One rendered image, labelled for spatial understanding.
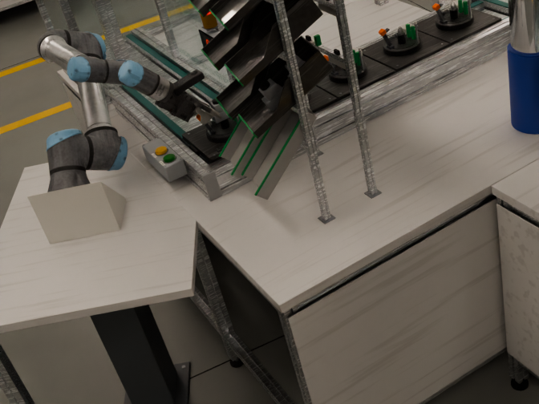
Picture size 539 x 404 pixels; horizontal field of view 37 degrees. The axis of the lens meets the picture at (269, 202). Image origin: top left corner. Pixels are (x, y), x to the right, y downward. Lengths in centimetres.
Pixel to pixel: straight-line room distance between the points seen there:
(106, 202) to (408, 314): 99
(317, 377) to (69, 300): 75
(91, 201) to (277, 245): 62
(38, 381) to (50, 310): 117
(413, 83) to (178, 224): 97
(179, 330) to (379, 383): 119
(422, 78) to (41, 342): 201
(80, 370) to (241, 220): 130
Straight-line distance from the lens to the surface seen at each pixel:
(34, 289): 254
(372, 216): 237
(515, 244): 249
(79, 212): 261
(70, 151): 269
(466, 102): 285
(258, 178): 239
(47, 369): 361
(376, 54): 302
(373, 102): 281
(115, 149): 276
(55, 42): 283
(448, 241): 243
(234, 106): 238
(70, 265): 257
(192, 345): 341
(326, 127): 273
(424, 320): 254
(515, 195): 239
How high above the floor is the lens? 228
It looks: 34 degrees down
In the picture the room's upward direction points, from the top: 15 degrees counter-clockwise
